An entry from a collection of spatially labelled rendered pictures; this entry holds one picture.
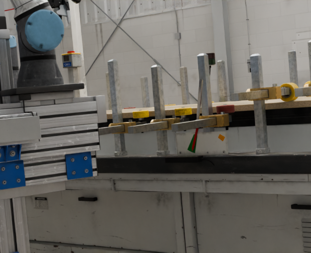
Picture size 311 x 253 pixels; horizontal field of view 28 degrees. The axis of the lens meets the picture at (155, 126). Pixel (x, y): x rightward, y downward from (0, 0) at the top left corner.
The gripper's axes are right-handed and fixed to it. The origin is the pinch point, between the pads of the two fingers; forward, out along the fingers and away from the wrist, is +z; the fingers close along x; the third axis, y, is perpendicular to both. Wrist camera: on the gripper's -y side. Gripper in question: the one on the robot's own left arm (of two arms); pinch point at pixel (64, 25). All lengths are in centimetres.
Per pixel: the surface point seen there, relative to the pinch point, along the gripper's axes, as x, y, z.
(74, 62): -29.5, -13.0, 14.7
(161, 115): 13, -37, 43
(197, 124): 46, -37, 47
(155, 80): 12.2, -36.0, 27.4
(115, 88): -8.5, -24.8, 29.0
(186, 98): -87, -107, 38
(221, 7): -612, -477, -97
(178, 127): 53, -24, 47
